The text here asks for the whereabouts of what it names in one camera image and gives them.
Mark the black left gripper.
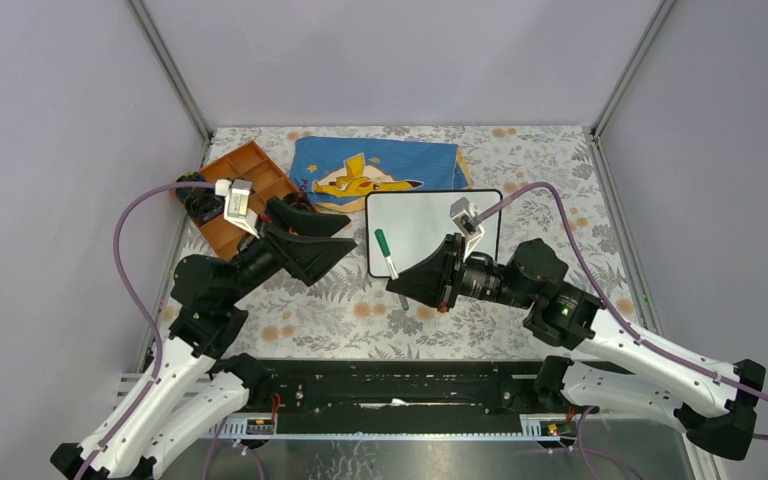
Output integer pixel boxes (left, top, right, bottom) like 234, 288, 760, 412
222, 197, 357, 306

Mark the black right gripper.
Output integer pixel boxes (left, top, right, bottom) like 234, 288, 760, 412
387, 232, 535, 312

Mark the white whiteboard black frame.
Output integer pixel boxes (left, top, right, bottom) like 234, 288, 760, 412
366, 189, 502, 279

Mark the green marker cap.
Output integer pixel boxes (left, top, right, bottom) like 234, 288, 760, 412
374, 229, 391, 258

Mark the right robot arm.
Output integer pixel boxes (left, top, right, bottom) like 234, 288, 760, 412
386, 234, 766, 461

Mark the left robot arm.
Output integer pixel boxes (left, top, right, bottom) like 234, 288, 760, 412
50, 197, 356, 479

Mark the blue Pikachu cloth bag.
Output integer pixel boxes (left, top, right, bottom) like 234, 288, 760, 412
288, 136, 473, 213

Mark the wooden compartment tray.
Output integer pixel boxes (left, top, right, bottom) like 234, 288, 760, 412
174, 141, 301, 260

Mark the dark rolled fabric front left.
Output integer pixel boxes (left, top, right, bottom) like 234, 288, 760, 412
184, 189, 224, 226

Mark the dark rolled fabric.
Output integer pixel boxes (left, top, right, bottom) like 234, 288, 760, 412
175, 172, 212, 189
184, 189, 224, 226

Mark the dark rolled fabric back left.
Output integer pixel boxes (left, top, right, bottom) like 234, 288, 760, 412
175, 172, 212, 189

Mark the floral patterned tablecloth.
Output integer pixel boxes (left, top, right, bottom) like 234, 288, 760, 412
207, 126, 653, 360

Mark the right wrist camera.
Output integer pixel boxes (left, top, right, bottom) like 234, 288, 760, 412
449, 197, 485, 259

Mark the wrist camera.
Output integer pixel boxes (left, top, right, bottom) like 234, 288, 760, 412
214, 179, 259, 238
449, 197, 485, 259

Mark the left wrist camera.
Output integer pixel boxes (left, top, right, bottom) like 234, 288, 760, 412
214, 179, 259, 238

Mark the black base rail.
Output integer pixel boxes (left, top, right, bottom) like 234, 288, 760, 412
209, 354, 582, 437

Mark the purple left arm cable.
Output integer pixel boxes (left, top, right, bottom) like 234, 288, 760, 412
69, 182, 220, 480

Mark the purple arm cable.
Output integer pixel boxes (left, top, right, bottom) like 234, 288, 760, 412
476, 182, 768, 441
69, 182, 220, 480

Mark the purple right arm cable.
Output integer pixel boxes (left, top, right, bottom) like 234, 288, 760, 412
476, 182, 768, 441

